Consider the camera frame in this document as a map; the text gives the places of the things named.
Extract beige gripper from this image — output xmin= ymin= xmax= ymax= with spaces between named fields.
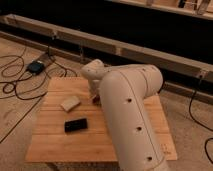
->
xmin=89 ymin=80 xmax=100 ymax=96

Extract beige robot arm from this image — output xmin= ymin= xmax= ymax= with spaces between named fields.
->
xmin=81 ymin=59 xmax=170 ymax=171

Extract beige sponge block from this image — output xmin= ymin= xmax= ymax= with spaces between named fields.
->
xmin=61 ymin=96 xmax=80 ymax=112

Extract black rectangular block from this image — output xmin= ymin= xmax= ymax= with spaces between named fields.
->
xmin=64 ymin=118 xmax=88 ymax=132

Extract wooden table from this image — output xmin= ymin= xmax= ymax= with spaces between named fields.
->
xmin=26 ymin=77 xmax=177 ymax=164

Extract long wooden beam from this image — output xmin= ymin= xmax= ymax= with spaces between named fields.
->
xmin=0 ymin=14 xmax=213 ymax=83

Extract black floor cables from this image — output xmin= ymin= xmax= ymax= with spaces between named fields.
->
xmin=0 ymin=33 xmax=78 ymax=144

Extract black cable at right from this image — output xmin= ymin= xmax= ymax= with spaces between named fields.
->
xmin=188 ymin=76 xmax=213 ymax=165

